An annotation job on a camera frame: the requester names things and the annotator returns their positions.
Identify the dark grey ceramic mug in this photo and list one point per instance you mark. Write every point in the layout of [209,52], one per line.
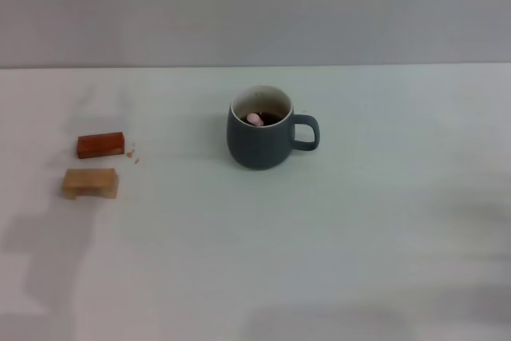
[255,147]

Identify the dark coffee liquid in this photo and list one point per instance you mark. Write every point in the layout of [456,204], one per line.
[275,117]

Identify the reddish-brown wooden block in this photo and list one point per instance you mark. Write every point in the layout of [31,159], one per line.
[100,144]

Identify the light tan wooden block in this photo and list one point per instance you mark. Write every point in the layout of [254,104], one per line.
[89,182]

